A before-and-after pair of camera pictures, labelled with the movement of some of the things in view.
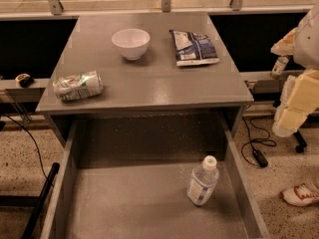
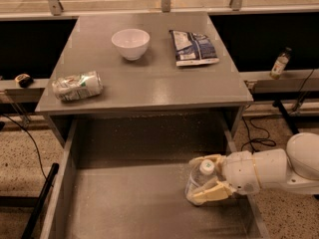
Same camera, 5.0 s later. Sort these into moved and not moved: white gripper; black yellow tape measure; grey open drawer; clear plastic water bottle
Moved: white gripper
Not moved: clear plastic water bottle; grey open drawer; black yellow tape measure
